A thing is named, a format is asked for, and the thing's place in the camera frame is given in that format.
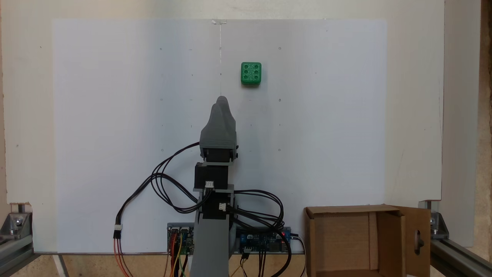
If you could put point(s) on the circuit board with red LED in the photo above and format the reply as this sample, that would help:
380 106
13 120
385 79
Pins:
261 240

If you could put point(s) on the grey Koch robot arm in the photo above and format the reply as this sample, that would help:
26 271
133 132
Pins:
211 238

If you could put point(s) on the green dice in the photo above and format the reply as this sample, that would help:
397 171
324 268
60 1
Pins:
251 73

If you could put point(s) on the brown cardboard box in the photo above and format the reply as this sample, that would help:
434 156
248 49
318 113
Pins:
342 242

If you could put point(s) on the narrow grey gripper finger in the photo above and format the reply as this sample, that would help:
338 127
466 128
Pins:
222 99

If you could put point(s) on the clear tape piece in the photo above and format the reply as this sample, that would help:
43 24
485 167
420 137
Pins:
219 22

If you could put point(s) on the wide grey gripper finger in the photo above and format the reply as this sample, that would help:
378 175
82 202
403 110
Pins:
218 130

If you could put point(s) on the aluminium frame post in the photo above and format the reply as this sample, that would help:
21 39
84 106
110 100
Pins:
13 254
457 259

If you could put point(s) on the white paper sheet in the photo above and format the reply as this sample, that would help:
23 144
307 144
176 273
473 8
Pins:
115 115

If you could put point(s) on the metal corner bracket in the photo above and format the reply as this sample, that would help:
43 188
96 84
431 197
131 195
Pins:
17 225
438 225

